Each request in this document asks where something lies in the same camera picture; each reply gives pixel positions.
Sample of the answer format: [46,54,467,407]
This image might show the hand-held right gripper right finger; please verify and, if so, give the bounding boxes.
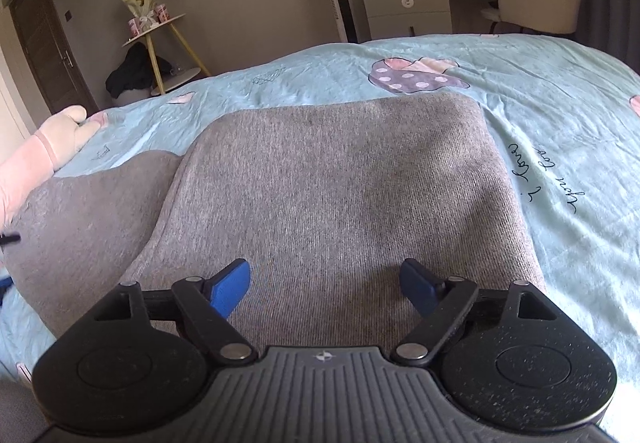
[391,259,556,367]

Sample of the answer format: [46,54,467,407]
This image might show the grey nightstand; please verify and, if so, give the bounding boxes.
[362,0,454,42]

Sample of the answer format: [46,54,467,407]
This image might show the grey pants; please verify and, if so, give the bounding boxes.
[4,92,547,355]

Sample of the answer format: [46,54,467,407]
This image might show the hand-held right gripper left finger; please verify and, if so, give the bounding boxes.
[95,259,255,367]

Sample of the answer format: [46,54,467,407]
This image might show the light blue printed blanket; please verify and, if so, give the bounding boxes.
[0,33,640,443]

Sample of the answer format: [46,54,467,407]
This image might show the round side table yellow legs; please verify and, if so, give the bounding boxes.
[121,13,213,96]

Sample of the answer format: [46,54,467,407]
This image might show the black clothing bundle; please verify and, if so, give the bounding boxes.
[105,44,174,99]

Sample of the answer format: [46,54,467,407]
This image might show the brown door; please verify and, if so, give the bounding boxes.
[9,0,99,116]

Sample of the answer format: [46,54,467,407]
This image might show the pink and white plush toy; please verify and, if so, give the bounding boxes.
[0,105,109,230]

